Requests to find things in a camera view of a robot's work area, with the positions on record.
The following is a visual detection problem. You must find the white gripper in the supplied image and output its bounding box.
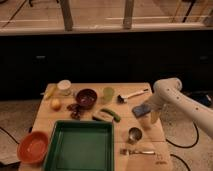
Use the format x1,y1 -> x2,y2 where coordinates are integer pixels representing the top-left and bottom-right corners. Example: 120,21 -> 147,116
147,94 -> 165,124

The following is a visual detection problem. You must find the blue sponge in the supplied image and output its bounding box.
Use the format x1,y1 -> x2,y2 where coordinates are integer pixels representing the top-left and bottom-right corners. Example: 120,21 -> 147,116
132,104 -> 151,118

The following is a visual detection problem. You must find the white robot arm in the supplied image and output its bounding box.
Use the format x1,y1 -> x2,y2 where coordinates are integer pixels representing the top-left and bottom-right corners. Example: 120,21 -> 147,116
145,78 -> 213,139

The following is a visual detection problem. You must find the green plastic tray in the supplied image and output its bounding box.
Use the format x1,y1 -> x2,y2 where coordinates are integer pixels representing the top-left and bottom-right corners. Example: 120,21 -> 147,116
42,121 -> 114,171

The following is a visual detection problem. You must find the metal cup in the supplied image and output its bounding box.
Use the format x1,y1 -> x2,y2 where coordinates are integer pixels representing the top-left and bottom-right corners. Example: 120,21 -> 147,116
128,127 -> 142,144

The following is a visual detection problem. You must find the green pickle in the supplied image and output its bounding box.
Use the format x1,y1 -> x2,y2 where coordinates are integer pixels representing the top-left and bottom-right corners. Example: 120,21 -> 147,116
101,108 -> 121,122

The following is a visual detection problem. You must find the metal fork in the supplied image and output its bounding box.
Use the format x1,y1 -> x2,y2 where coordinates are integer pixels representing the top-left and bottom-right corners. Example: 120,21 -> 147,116
120,149 -> 155,155

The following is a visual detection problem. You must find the light green cup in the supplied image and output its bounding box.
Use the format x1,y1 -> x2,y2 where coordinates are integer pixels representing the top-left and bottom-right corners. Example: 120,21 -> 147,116
103,87 -> 115,102

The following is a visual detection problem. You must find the white green eraser block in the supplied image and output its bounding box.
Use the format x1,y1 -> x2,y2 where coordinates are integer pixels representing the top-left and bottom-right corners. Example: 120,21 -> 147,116
92,111 -> 113,122

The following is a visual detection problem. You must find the dark red bowl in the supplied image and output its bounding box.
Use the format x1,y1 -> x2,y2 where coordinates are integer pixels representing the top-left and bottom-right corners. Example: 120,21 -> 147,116
76,89 -> 97,109

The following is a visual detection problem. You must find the bunch of dark grapes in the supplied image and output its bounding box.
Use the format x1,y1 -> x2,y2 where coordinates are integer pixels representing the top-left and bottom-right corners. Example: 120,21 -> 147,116
67,103 -> 83,120

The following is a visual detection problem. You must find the yellow banana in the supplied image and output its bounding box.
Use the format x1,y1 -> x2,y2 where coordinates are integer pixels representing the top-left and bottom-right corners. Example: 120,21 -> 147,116
43,85 -> 56,100

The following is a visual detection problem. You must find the orange bowl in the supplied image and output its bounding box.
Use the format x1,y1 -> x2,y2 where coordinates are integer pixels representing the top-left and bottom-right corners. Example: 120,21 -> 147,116
17,131 -> 49,164

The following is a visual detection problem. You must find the black cable on right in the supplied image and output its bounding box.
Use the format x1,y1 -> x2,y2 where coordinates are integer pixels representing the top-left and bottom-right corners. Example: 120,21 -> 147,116
165,121 -> 200,171

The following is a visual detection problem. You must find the black cable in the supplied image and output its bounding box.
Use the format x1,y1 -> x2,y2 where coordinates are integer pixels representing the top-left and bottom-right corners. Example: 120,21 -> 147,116
165,121 -> 200,171
0,126 -> 21,145

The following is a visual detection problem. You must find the white handled brush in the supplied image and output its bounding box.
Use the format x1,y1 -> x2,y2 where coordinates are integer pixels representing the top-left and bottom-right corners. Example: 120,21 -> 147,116
117,89 -> 149,103

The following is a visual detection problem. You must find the black cable on left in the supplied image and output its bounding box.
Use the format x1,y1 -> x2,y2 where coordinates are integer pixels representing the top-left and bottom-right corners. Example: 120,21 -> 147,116
0,126 -> 21,145

